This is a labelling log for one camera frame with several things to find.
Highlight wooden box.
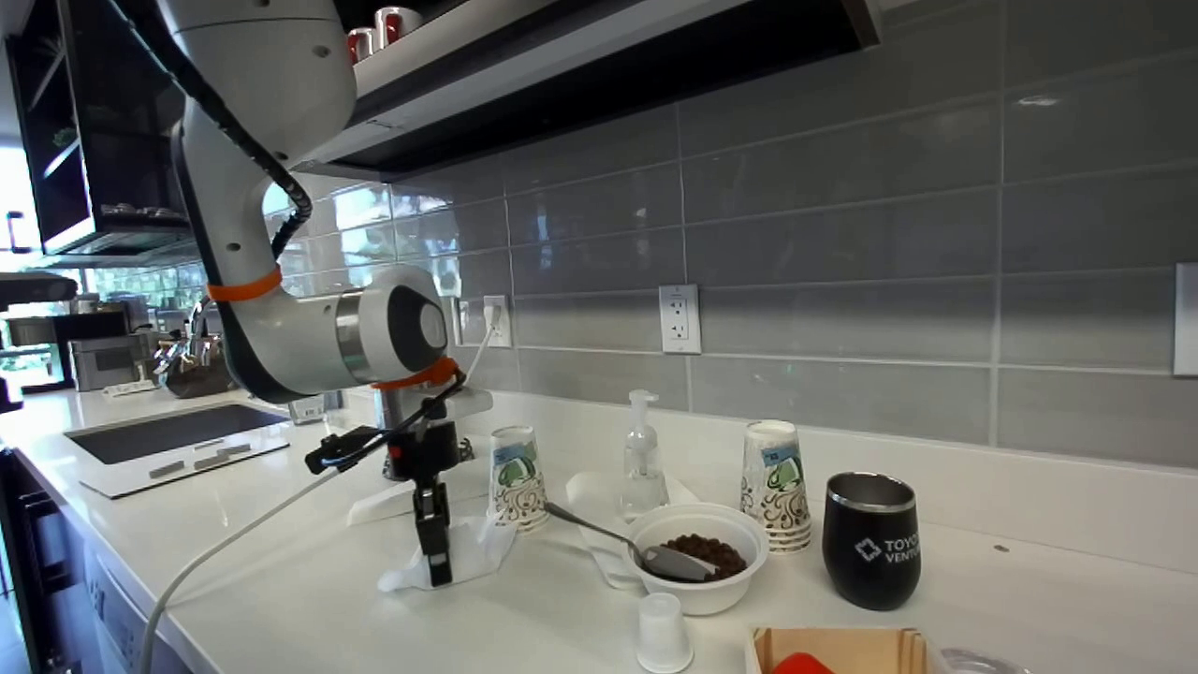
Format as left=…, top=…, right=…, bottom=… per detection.
left=740, top=622, right=936, bottom=674

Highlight small white pod cup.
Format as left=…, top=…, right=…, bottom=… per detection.
left=634, top=588, right=696, bottom=674

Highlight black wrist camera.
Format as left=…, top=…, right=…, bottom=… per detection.
left=302, top=422, right=388, bottom=478

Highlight upside-down patterned paper cup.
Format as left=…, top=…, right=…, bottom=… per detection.
left=739, top=416, right=815, bottom=553
left=485, top=422, right=552, bottom=528

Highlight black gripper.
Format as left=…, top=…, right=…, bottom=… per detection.
left=383, top=396, right=474, bottom=588

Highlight white wall outlet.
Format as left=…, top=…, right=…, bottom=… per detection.
left=656, top=280, right=703, bottom=360
left=1168, top=260, right=1198, bottom=378
left=474, top=292, right=514, bottom=351

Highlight brown coffee grounds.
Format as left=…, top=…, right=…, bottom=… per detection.
left=656, top=532, right=748, bottom=583

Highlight dark wall shelf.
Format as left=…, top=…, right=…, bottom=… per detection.
left=291, top=0, right=882, bottom=179

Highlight grey mat white tray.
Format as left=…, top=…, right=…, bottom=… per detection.
left=61, top=401, right=291, bottom=502

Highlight dark upper cabinet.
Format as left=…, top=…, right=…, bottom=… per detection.
left=3, top=0, right=190, bottom=260

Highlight red object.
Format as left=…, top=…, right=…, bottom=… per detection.
left=770, top=647, right=839, bottom=674

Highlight black tumbler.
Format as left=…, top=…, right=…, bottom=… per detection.
left=821, top=467, right=926, bottom=614

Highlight dark base cabinet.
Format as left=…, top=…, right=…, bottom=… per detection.
left=0, top=442, right=190, bottom=674

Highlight metal spoon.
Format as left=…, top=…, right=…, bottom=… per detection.
left=544, top=500, right=721, bottom=588

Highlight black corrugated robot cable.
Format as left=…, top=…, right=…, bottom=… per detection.
left=105, top=0, right=313, bottom=267

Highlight white napkin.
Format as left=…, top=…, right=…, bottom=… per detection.
left=376, top=502, right=519, bottom=596

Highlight red white mug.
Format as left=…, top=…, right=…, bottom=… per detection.
left=341, top=24, right=379, bottom=69
left=371, top=5, right=427, bottom=53

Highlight clear sanitizer pump bottle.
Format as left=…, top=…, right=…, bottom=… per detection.
left=617, top=385, right=671, bottom=517

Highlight white cable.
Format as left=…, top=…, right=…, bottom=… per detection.
left=132, top=466, right=379, bottom=674

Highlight black coffee machine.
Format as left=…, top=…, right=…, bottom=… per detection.
left=0, top=267, right=141, bottom=416

